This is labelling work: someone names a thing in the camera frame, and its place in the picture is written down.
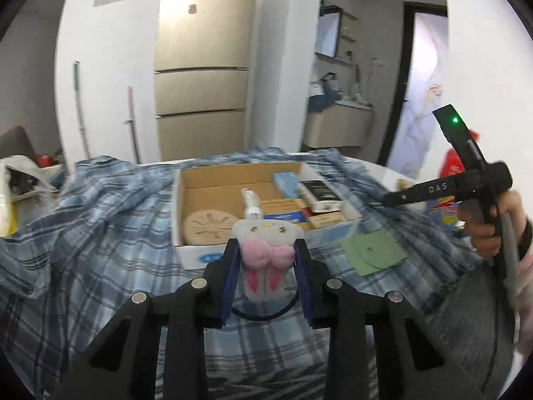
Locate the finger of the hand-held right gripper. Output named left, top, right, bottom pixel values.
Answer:
left=380, top=189, right=422, bottom=208

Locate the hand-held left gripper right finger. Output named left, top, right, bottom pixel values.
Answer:
left=293, top=237, right=484, bottom=400

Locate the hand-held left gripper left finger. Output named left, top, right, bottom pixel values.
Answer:
left=50, top=237, right=241, bottom=400

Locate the grey plush bunny hair tie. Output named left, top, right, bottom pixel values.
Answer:
left=230, top=218, right=301, bottom=322

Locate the round beige pad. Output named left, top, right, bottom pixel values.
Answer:
left=183, top=209, right=238, bottom=246

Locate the cardboard box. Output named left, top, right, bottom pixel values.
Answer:
left=173, top=162, right=364, bottom=271

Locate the person's right hand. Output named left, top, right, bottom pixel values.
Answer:
left=457, top=189, right=533, bottom=266

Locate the colourful printed bag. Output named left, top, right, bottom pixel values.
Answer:
left=429, top=130, right=479, bottom=235

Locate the light green pad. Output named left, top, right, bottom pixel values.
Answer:
left=341, top=230, right=409, bottom=276

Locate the tan box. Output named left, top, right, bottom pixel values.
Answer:
left=310, top=212, right=347, bottom=230

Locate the blue and white box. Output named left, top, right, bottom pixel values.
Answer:
left=262, top=212, right=311, bottom=231

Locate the black and white box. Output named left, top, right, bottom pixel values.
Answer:
left=297, top=180, right=343, bottom=213

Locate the white spray bottle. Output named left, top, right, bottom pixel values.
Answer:
left=242, top=188, right=264, bottom=221

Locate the brown box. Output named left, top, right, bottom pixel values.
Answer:
left=260, top=199, right=300, bottom=214

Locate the beige vanity cabinet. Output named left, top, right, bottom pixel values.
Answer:
left=303, top=100, right=374, bottom=149

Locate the black-framed glass door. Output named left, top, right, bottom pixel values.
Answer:
left=377, top=2, right=449, bottom=178

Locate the light blue box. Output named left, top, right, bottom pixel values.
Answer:
left=272, top=172, right=303, bottom=199

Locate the grey clothing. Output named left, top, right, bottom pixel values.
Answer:
left=427, top=264, right=523, bottom=394

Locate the blue plaid cloth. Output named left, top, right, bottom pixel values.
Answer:
left=0, top=147, right=488, bottom=400

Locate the beige refrigerator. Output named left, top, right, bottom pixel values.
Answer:
left=154, top=0, right=258, bottom=162

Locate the grey pole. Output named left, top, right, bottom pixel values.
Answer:
left=73, top=62, right=91, bottom=159

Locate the white plastic bag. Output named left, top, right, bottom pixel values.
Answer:
left=0, top=155, right=64, bottom=201

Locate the yellow bag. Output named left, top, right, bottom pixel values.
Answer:
left=0, top=192, right=20, bottom=236

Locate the grey chair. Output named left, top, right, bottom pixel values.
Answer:
left=0, top=126, right=36, bottom=161

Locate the wall mirror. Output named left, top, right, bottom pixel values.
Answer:
left=318, top=6, right=342, bottom=57

